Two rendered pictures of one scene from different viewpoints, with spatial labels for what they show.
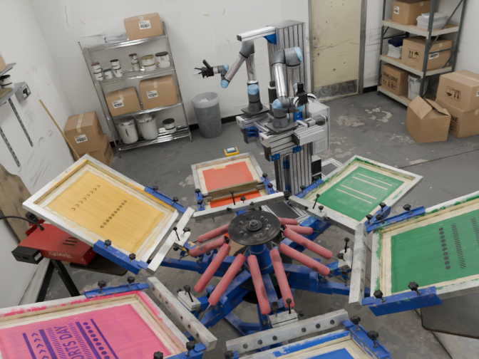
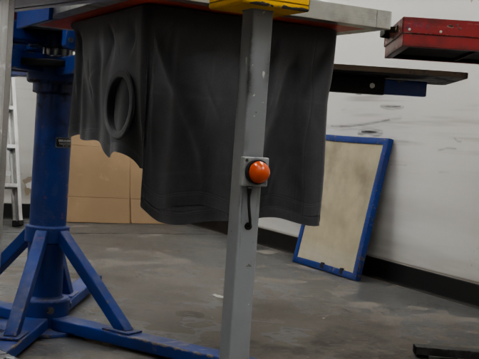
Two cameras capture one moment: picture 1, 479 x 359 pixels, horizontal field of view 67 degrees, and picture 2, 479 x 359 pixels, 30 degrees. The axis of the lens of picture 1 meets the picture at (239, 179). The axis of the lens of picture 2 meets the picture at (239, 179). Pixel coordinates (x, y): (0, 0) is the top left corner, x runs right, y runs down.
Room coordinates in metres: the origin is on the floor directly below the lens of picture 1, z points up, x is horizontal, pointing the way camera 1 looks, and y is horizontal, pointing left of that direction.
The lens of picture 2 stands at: (4.64, -0.53, 0.71)
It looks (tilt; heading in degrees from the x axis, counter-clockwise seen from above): 3 degrees down; 159
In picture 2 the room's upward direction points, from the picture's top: 4 degrees clockwise
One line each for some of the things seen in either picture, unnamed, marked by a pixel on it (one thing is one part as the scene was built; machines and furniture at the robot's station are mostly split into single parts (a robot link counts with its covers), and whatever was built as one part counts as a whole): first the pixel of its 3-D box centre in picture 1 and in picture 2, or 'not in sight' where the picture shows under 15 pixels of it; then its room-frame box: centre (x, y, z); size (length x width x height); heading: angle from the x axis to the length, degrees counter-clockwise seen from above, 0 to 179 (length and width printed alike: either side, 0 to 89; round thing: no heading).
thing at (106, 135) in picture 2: not in sight; (116, 90); (2.70, -0.09, 0.79); 0.46 x 0.09 x 0.33; 7
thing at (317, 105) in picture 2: not in sight; (238, 122); (2.92, 0.12, 0.74); 0.45 x 0.03 x 0.43; 97
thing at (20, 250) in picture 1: (27, 252); not in sight; (2.00, 1.54, 1.06); 0.24 x 0.12 x 0.09; 67
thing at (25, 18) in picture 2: (268, 187); (42, 11); (2.42, -0.22, 0.97); 0.30 x 0.05 x 0.07; 7
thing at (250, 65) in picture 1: (250, 67); not in sight; (3.55, -0.28, 1.63); 0.15 x 0.12 x 0.55; 175
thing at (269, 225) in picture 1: (265, 300); (53, 131); (1.58, -0.04, 0.67); 0.39 x 0.39 x 1.35
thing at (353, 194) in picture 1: (348, 189); not in sight; (2.12, -0.76, 1.05); 1.08 x 0.61 x 0.23; 127
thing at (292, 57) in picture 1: (294, 81); not in sight; (2.94, -0.58, 1.63); 0.15 x 0.12 x 0.55; 86
